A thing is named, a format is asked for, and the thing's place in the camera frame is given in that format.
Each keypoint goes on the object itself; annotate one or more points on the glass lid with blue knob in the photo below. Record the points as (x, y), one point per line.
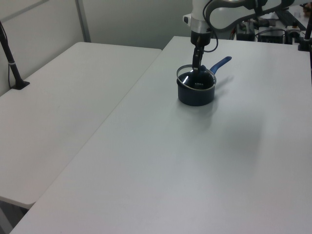
(192, 78)

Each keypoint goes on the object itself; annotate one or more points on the black desktop device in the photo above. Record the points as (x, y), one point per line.
(270, 37)

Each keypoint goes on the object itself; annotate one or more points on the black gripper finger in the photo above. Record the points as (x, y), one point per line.
(193, 61)
(198, 59)

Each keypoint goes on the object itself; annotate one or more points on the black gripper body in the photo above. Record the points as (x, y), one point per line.
(201, 37)

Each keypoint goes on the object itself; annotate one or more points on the black camera pole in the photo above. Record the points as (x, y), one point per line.
(307, 31)

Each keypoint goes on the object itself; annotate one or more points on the grey partition frame post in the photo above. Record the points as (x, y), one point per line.
(83, 22)

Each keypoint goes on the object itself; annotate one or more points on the black pole with white tie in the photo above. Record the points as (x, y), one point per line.
(14, 73)

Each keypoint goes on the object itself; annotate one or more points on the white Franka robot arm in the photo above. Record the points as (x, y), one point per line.
(198, 9)

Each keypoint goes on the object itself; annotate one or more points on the white side table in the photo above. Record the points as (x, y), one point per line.
(61, 109)

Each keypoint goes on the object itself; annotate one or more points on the black electronics box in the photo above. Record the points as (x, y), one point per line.
(245, 34)

